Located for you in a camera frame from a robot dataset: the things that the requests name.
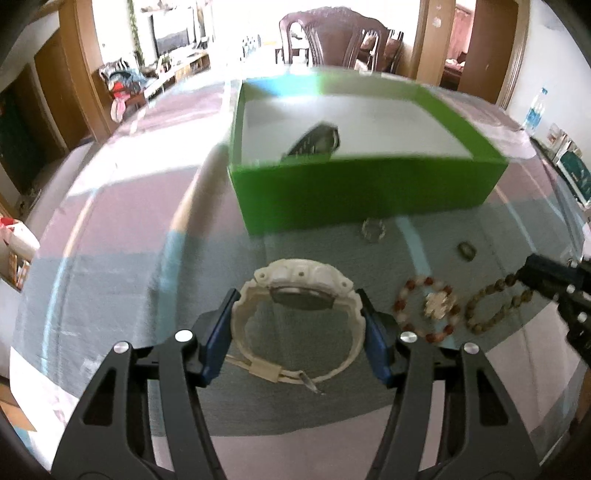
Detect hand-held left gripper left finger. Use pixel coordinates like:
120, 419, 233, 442
51, 288, 242, 480

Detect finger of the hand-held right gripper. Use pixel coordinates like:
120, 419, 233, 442
517, 252, 591, 298
556, 286, 591, 368

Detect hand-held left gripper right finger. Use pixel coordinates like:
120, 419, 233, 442
355, 288, 540, 480

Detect brown bead bracelet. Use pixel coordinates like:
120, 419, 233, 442
464, 272, 537, 334

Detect white wrist watch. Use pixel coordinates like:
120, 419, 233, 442
229, 258, 366, 396

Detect shiny green cardboard box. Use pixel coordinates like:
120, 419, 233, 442
227, 76, 509, 236

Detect black wrist watch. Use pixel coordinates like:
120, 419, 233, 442
279, 120, 342, 162

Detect green and white package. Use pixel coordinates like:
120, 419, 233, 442
553, 150, 591, 206

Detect checked printed tablecloth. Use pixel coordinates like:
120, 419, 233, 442
9, 68, 591, 480

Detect small white printed boxes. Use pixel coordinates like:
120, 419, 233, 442
544, 123, 581, 160

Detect clear plastic water bottle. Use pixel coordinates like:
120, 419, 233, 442
523, 86, 548, 137

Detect brown cardboard box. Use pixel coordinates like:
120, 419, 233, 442
0, 251, 31, 292

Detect red and white paper bag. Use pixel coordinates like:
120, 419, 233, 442
0, 216, 42, 262

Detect wooden armchair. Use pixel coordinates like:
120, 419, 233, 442
99, 59, 160, 123

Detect pile of colourful clothes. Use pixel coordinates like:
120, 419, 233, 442
106, 66, 149, 123

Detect wooden television cabinet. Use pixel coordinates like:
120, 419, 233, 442
156, 49, 211, 89

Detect dark wooden cushioned chair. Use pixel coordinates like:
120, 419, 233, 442
387, 30, 406, 75

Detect carved dark wooden chair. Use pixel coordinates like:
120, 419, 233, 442
279, 5, 391, 73

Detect flat screen television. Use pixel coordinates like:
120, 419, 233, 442
152, 8, 197, 59

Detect green hanging vine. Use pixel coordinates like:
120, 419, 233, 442
129, 0, 144, 66

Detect red and white bead bracelet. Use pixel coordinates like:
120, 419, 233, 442
393, 275, 463, 345

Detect clear silver ring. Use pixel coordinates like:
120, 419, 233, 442
361, 217, 388, 243

